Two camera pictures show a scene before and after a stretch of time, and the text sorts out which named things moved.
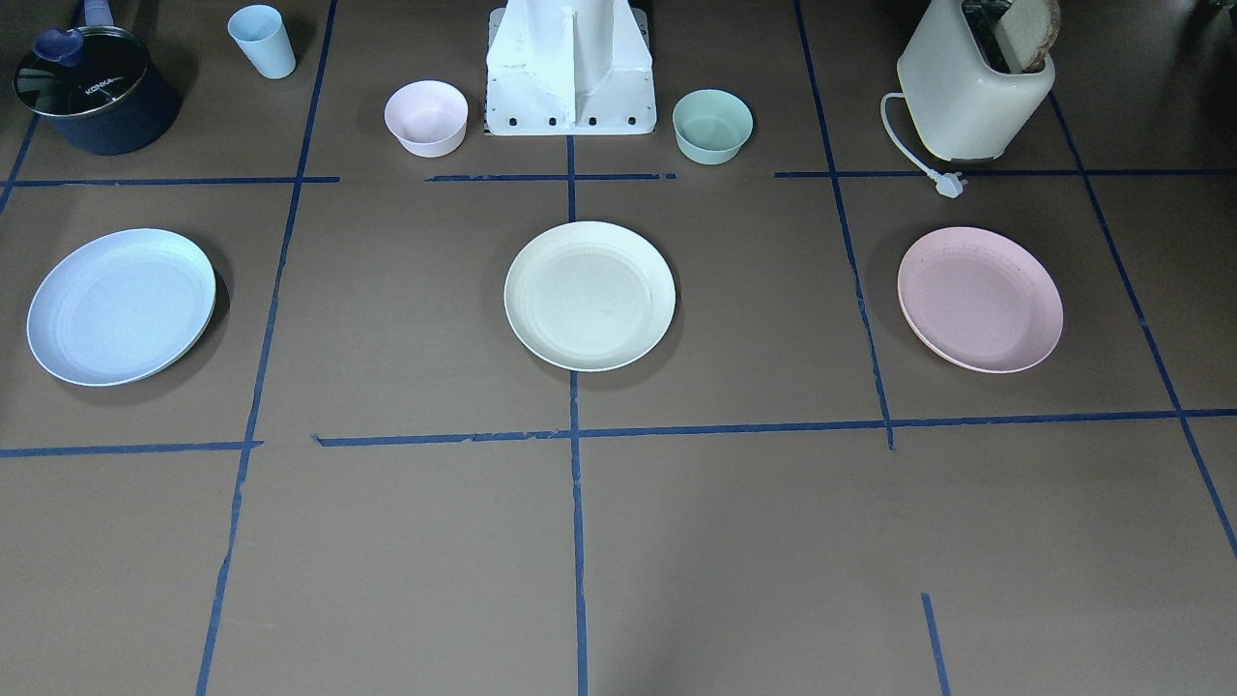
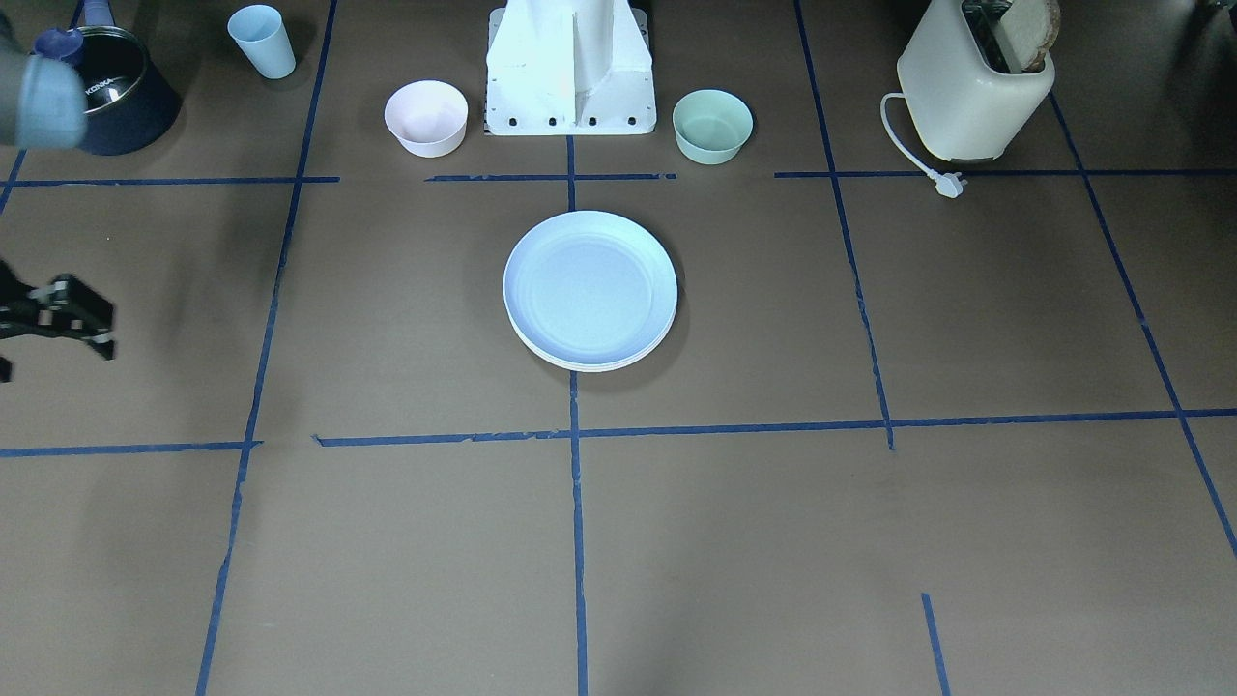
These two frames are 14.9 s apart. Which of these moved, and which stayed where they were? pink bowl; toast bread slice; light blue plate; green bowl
Moved: light blue plate
Stayed: green bowl; pink bowl; toast bread slice
